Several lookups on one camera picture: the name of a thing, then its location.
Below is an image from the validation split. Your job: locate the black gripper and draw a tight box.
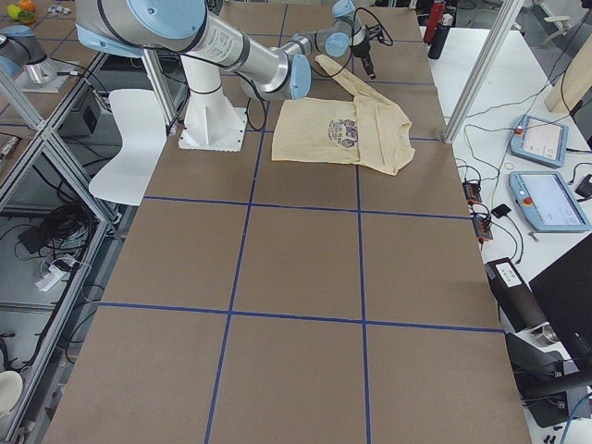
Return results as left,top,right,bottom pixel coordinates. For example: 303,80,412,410
353,27,382,79

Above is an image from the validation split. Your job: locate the cream long-sleeve graphic shirt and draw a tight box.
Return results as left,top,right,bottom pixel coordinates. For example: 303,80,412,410
271,55,415,176

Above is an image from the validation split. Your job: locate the neighbouring robot arm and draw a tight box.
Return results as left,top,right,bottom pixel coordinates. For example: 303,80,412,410
1,25,68,93

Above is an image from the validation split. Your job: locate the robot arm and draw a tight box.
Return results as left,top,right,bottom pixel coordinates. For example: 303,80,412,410
76,1,382,101

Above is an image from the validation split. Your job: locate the black bottle steel cap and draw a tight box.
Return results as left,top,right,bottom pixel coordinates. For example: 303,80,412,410
427,14,454,60

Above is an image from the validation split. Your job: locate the red bottle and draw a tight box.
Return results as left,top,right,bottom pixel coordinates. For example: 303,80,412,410
423,0,446,44

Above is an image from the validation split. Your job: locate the orange black circuit board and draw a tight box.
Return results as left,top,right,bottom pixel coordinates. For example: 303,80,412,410
462,180,483,204

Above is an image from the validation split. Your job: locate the blue teach pendant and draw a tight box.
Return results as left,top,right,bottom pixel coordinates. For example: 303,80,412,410
510,115,568,168
509,171,591,233

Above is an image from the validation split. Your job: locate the white chair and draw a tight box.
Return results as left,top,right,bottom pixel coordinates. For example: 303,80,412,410
89,89,167,206

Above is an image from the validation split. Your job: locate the black monitor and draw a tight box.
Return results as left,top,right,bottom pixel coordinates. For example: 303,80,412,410
529,237,591,369

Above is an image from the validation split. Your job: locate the white power strip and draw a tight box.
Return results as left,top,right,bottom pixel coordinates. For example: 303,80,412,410
35,265,68,292

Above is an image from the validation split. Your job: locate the aluminium frame post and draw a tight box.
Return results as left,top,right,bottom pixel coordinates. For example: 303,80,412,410
442,0,524,143

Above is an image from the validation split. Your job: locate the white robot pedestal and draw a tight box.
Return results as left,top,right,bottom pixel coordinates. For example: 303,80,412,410
179,55,247,153

